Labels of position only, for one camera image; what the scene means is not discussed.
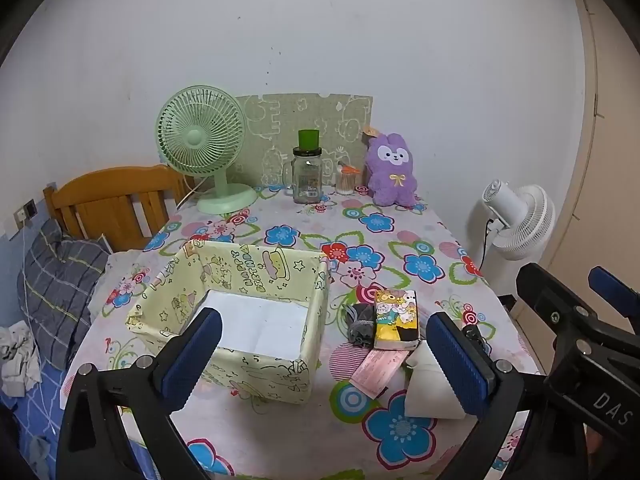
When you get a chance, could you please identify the yellow cartoon tissue packet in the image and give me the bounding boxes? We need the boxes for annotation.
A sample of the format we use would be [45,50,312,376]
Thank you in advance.
[372,290,420,351]

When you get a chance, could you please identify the black fan cable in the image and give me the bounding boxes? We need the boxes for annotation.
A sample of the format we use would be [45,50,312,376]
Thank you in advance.
[479,217,495,273]

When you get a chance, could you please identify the grey plaid pillow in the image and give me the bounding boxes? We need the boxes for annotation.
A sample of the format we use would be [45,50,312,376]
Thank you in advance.
[17,217,111,371]

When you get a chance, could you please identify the cotton swab container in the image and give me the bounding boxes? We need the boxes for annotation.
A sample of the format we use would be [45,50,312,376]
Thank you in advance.
[335,161,361,196]

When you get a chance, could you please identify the glass jar mug green lid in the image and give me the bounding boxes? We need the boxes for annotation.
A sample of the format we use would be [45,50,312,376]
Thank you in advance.
[282,130,326,205]

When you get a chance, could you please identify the yellow printed fabric storage box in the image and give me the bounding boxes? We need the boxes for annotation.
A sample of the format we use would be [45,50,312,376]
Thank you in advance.
[125,240,331,405]

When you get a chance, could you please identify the wooden bed headboard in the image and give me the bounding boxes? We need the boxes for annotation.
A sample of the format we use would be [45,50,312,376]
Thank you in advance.
[42,164,188,253]

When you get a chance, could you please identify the beige door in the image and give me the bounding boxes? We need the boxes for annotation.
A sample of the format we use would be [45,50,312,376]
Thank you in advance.
[550,0,640,321]

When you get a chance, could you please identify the crumpled white grey cloth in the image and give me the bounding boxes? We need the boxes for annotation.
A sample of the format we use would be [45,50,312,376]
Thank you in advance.
[0,322,42,398]

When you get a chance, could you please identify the grey socks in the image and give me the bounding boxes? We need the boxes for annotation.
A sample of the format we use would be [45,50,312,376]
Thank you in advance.
[344,302,377,348]

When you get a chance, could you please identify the green cartoon printed board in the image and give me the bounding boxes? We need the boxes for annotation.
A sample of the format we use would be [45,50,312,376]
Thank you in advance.
[235,92,374,188]

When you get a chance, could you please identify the pink printed tissue packet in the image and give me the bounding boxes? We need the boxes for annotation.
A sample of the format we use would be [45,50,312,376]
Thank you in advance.
[350,349,407,401]

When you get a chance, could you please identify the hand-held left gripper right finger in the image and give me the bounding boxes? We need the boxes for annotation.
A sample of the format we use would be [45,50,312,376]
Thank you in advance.
[425,311,550,480]

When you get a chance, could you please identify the green desk fan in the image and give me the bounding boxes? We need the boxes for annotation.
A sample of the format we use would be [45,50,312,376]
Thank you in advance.
[155,85,258,216]

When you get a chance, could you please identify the wall socket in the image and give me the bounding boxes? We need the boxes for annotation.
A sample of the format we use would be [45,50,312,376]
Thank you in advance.
[12,199,38,226]

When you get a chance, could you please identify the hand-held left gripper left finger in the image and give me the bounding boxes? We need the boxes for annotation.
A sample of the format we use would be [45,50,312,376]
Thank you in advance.
[56,307,223,480]

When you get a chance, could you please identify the cream socks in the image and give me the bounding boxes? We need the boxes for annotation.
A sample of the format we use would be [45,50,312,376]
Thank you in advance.
[404,345,467,420]

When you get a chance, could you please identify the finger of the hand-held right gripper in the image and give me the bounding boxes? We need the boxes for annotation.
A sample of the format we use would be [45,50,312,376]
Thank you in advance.
[516,262,640,376]
[588,266,640,333]

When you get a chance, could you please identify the blue checked bed sheet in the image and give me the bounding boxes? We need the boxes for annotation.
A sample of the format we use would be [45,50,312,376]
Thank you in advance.
[0,360,68,480]

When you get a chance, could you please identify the floral tablecloth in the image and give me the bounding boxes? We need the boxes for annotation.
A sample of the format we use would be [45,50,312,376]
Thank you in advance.
[60,185,546,480]

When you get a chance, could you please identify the white floor fan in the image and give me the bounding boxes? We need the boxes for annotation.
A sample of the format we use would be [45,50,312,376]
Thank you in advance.
[470,178,557,296]

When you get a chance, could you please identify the purple plush bunny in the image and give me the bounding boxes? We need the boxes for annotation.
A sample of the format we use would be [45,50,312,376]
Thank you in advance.
[361,127,419,208]

